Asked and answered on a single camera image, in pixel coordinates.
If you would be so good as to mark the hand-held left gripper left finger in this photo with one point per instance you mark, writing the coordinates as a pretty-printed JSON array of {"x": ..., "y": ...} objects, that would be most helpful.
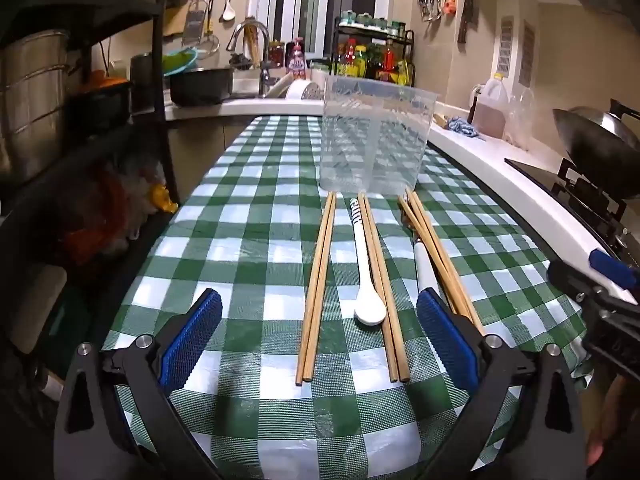
[{"x": 190, "y": 340}]

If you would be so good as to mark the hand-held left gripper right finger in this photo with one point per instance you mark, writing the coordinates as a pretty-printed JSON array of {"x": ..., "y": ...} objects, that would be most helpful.
[{"x": 450, "y": 340}]

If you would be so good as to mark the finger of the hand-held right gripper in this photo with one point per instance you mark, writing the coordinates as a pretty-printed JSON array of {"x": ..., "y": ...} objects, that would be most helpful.
[
  {"x": 610, "y": 265},
  {"x": 565, "y": 275}
]

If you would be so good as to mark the white spoon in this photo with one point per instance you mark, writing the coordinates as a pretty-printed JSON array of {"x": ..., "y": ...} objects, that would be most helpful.
[{"x": 370, "y": 310}]

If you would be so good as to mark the wooden chopstick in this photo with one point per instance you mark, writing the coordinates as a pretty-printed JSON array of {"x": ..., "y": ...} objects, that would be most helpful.
[
  {"x": 376, "y": 280},
  {"x": 407, "y": 212},
  {"x": 446, "y": 260},
  {"x": 439, "y": 260},
  {"x": 312, "y": 290},
  {"x": 321, "y": 290},
  {"x": 384, "y": 280}
]

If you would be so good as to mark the clear plastic container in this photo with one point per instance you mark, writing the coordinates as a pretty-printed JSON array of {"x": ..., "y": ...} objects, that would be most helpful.
[{"x": 375, "y": 135}]

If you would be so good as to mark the person's right hand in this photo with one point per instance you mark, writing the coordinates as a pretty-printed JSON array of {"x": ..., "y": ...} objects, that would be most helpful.
[{"x": 620, "y": 420}]

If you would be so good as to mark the black gas stove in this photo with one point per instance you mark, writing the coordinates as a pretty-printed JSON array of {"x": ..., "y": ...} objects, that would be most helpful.
[{"x": 575, "y": 190}]

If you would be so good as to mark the green checked tablecloth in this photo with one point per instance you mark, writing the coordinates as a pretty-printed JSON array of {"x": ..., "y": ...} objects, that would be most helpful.
[{"x": 240, "y": 240}]

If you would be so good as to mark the yellow plastic bag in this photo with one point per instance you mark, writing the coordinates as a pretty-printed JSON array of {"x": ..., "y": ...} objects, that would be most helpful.
[{"x": 164, "y": 199}]

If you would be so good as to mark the plastic bags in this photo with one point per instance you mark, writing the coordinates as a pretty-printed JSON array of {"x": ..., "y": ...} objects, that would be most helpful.
[{"x": 110, "y": 215}]

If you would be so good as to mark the clear plastic bottle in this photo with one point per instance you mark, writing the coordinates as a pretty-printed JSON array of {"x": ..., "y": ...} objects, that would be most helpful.
[{"x": 522, "y": 120}]

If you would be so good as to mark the blue cloth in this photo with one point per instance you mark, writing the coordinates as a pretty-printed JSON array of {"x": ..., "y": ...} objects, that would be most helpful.
[{"x": 462, "y": 129}]

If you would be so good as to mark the cooking oil jug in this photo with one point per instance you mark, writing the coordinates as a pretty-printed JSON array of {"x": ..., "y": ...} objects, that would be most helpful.
[{"x": 490, "y": 110}]

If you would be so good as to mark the black saucepan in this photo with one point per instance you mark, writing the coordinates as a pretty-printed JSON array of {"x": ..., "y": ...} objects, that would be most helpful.
[{"x": 200, "y": 87}]

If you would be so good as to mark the black pot with orange lid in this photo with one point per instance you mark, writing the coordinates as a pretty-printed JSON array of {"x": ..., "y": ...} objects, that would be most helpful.
[{"x": 100, "y": 100}]

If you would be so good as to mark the grey cup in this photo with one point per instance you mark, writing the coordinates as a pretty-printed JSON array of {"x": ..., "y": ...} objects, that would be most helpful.
[{"x": 145, "y": 80}]

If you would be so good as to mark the black spice rack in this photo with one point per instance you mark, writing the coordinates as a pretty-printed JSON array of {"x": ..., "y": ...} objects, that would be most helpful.
[{"x": 410, "y": 55}]

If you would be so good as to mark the white colander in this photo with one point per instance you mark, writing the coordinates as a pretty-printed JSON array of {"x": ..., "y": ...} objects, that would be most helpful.
[{"x": 302, "y": 91}]

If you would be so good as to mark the hanging cleaver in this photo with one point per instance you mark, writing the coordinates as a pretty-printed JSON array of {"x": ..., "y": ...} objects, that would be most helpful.
[{"x": 466, "y": 15}]

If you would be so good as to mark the green plastic basin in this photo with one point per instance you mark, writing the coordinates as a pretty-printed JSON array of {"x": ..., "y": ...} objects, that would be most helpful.
[{"x": 180, "y": 60}]

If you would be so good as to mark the black shelf rack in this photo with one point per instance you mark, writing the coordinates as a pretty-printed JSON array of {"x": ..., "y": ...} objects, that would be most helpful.
[{"x": 165, "y": 60}]

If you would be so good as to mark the cluster of sauce bottles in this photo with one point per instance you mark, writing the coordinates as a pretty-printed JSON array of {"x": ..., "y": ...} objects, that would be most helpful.
[{"x": 372, "y": 62}]

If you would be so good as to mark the large steel pot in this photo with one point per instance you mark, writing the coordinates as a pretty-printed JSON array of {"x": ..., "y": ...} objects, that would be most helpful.
[{"x": 30, "y": 100}]

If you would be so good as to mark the red jar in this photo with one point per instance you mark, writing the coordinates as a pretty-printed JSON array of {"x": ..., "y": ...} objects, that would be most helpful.
[{"x": 276, "y": 55}]

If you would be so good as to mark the steel faucet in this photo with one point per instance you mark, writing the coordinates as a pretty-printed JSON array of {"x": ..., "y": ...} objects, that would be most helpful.
[{"x": 262, "y": 50}]

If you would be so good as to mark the pink dish soap bottle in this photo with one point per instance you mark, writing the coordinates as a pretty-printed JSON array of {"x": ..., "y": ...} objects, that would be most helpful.
[{"x": 296, "y": 60}]

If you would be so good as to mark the metal grater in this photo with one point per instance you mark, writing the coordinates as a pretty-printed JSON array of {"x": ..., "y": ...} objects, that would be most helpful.
[{"x": 194, "y": 25}]

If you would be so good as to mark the hanging wooden cutting board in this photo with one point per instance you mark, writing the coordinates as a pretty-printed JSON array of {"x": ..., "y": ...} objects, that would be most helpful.
[{"x": 174, "y": 22}]

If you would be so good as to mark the row of green lid jars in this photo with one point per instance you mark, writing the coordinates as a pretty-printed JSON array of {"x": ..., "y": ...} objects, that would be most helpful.
[{"x": 370, "y": 20}]

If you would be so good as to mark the white ladle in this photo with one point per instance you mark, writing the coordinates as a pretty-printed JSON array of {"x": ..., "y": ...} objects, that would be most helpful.
[{"x": 228, "y": 10}]

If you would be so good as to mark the window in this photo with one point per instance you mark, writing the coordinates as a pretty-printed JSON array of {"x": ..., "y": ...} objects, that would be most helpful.
[{"x": 320, "y": 0}]

